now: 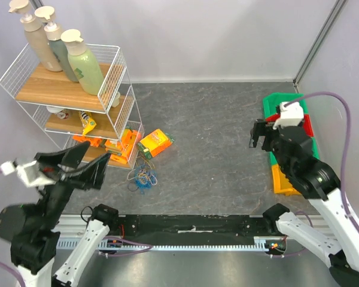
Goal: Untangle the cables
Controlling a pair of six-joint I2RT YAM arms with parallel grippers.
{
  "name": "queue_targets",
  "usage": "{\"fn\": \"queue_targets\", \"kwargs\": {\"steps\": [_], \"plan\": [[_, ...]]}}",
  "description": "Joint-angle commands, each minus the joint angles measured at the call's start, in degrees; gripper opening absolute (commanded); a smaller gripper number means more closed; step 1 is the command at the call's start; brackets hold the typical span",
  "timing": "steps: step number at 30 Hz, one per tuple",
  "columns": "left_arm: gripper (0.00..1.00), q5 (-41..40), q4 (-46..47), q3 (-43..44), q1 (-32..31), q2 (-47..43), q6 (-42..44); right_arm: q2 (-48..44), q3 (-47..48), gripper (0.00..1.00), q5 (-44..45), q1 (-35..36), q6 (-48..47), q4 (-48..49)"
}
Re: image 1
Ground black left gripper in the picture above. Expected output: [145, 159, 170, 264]
[36, 139, 112, 228]

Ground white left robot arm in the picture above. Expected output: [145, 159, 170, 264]
[0, 142, 120, 286]

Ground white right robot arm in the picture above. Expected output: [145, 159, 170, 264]
[250, 120, 359, 286]

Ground lower green storage bin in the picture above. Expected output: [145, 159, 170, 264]
[269, 137, 320, 166]

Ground green storage bin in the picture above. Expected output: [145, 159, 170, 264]
[269, 137, 320, 166]
[262, 92, 309, 120]

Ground top green storage bin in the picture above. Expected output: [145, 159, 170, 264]
[262, 92, 309, 120]

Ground orange boxes on shelf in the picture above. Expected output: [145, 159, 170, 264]
[72, 128, 141, 166]

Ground yellow snack bag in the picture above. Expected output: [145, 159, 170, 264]
[78, 111, 97, 136]

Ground red storage bin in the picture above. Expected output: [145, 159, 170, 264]
[266, 114, 314, 137]

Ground yellow storage bin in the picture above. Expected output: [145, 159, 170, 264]
[272, 164, 301, 196]

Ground white cup on shelf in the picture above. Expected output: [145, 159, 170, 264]
[47, 106, 72, 120]

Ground orange yellow crayon box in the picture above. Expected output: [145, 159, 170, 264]
[137, 129, 174, 160]

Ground light green pump bottle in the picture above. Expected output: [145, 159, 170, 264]
[61, 29, 104, 96]

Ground grey-green pump bottle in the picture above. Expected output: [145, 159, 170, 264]
[35, 6, 78, 83]

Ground beige pump bottle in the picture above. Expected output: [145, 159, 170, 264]
[8, 0, 62, 72]

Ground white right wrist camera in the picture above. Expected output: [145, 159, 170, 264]
[274, 102, 304, 129]

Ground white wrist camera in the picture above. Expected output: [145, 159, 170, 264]
[274, 102, 304, 129]
[0, 160, 56, 188]

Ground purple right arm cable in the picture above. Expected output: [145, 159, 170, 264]
[267, 91, 359, 259]

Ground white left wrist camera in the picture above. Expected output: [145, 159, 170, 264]
[0, 160, 56, 188]

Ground white wire shelf rack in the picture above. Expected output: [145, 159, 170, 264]
[0, 44, 144, 169]

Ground grey cable duct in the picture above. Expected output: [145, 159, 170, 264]
[57, 238, 279, 252]

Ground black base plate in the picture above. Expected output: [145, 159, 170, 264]
[108, 215, 284, 245]

